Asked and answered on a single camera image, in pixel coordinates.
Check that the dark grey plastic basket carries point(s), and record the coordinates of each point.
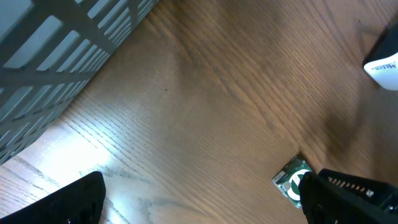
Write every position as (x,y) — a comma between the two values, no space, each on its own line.
(50,49)

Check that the white barcode scanner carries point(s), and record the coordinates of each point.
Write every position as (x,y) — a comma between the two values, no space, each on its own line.
(381,62)

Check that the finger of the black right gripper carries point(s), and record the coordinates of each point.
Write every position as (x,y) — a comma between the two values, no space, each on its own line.
(380,194)

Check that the dark green Zam-Buk box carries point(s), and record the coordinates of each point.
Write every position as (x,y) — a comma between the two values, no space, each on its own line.
(287,180)

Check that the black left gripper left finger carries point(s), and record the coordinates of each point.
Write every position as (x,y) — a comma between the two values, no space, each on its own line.
(79,202)

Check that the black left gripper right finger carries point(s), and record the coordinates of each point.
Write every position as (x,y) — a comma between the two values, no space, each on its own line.
(324,202)

